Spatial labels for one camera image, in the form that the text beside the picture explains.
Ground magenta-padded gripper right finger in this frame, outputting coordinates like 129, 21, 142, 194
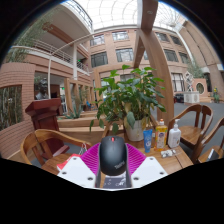
125, 143, 169, 189

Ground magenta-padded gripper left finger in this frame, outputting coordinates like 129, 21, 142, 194
56, 143, 101, 189

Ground black computer mouse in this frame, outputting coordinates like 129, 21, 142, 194
97, 135, 129, 177

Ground clear plastic packet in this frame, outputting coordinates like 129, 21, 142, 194
160, 148, 178, 159

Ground blue tube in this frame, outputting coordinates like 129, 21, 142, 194
142, 129, 154, 154

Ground yellow dish soap bottle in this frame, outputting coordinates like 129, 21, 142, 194
153, 118, 169, 153

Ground white pump bottle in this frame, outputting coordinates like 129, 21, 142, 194
167, 118, 182, 149

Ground wooden armchair with red book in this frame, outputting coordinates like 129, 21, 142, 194
19, 128, 93, 176

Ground dark red wooden lectern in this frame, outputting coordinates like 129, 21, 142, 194
25, 97, 71, 158

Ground green plant in white pot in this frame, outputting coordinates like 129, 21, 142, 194
89, 64, 167, 142

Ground dark bust statue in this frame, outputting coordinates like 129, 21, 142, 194
34, 78, 50, 100

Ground white sculpture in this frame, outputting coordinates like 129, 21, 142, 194
183, 70, 200, 104

